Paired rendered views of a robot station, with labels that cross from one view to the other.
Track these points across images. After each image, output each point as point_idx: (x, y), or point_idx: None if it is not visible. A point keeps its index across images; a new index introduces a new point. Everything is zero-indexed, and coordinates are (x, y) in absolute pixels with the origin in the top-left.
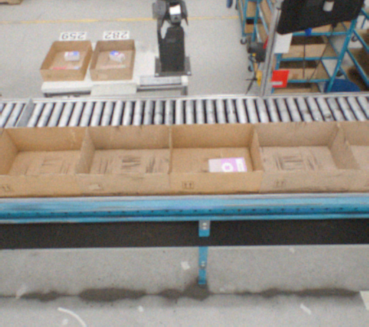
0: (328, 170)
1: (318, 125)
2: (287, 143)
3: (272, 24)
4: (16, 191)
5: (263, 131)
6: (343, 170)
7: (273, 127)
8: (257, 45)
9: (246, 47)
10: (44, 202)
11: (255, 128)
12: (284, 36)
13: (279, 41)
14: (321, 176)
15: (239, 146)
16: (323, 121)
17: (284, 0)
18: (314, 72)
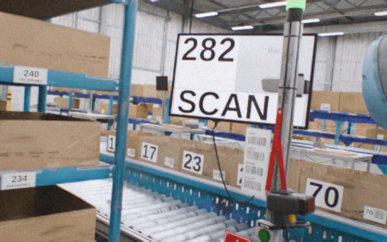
0: (353, 169)
1: (318, 178)
2: (342, 212)
3: (291, 132)
4: None
5: (380, 199)
6: (340, 167)
7: (369, 191)
8: (295, 191)
9: (310, 208)
10: None
11: None
12: (255, 159)
13: (261, 171)
14: (356, 178)
15: None
16: (315, 171)
17: (314, 73)
18: (228, 193)
